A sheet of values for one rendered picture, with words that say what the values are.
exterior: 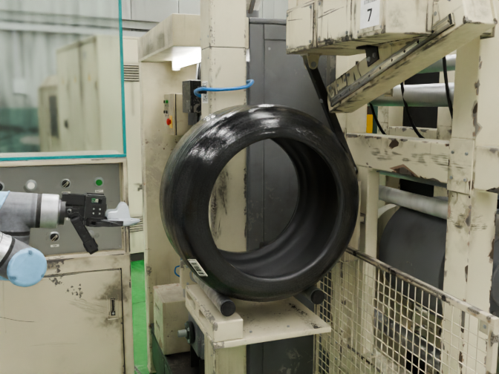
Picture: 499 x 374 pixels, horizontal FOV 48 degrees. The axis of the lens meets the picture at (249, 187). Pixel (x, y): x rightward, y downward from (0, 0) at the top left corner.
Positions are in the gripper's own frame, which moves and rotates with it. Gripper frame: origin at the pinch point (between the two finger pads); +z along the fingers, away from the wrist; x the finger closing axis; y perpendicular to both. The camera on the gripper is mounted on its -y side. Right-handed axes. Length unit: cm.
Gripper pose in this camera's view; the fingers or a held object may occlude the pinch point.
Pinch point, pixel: (134, 222)
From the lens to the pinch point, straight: 157.4
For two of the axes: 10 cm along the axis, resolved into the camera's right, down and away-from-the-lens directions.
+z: 9.4, 0.7, 3.4
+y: 1.1, -9.9, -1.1
